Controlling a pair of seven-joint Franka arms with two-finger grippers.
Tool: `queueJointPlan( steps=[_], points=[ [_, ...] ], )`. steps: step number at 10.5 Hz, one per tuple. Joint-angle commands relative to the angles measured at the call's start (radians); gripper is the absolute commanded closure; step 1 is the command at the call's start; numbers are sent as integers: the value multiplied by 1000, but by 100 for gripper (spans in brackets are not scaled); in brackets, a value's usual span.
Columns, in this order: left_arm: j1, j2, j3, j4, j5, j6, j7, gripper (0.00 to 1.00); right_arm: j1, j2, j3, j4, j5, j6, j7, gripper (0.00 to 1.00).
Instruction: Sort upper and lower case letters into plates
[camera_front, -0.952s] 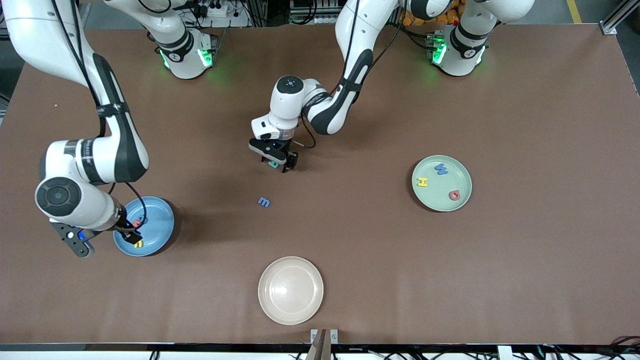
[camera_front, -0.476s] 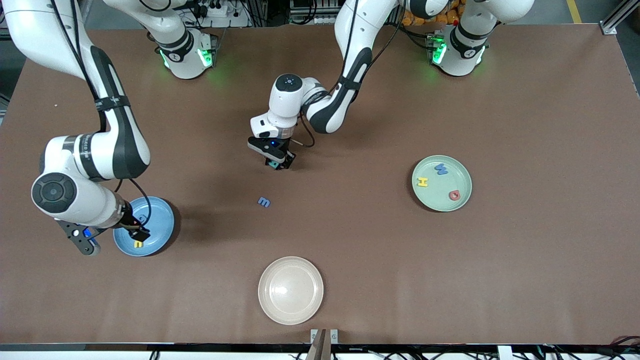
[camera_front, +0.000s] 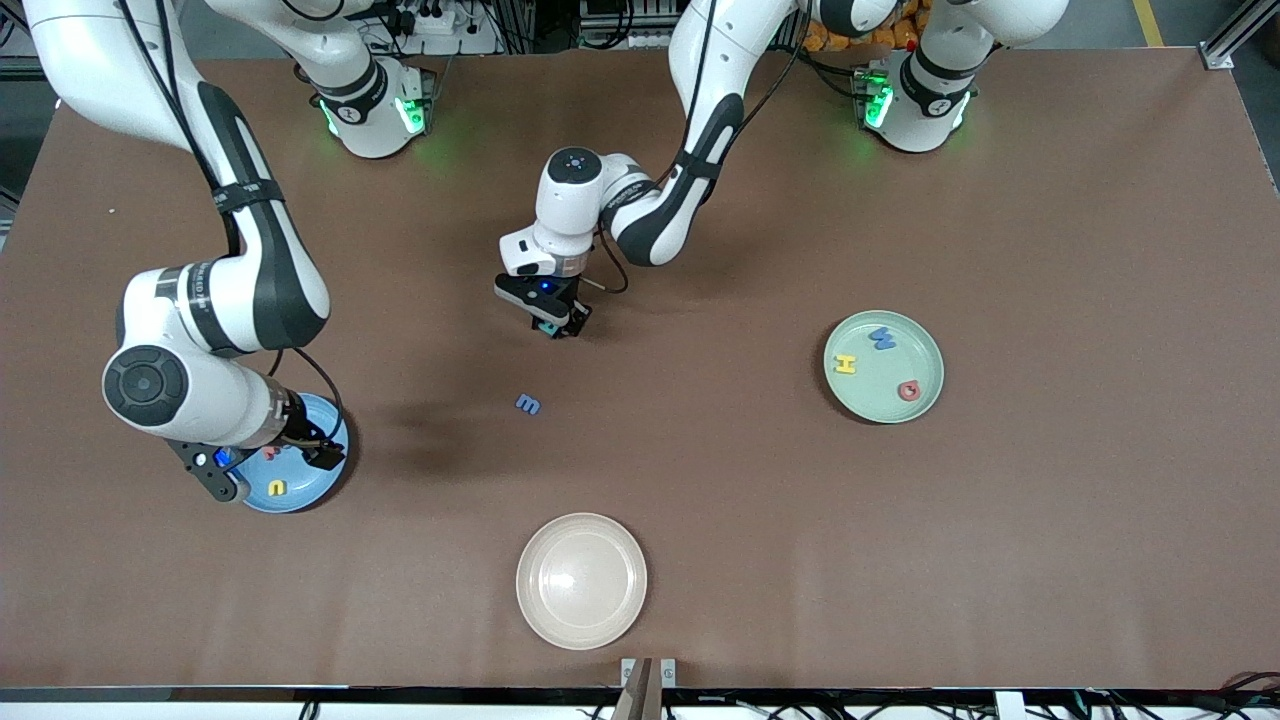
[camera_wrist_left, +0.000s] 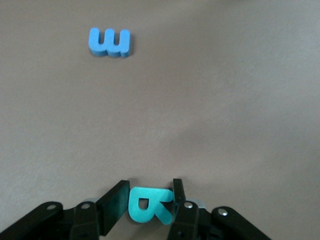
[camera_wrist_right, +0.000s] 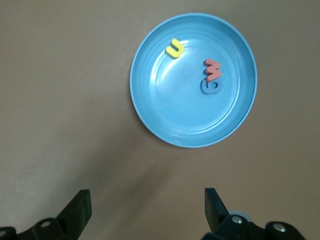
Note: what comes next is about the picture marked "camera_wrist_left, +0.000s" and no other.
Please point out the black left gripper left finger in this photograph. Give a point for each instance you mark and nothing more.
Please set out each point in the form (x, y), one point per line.
(117, 200)

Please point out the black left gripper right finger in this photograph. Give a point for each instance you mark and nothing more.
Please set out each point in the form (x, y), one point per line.
(178, 192)

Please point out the teal foam letter R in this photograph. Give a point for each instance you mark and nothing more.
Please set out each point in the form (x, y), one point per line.
(135, 212)

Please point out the blue foam lowercase m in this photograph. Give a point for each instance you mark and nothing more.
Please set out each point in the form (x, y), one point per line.
(100, 46)

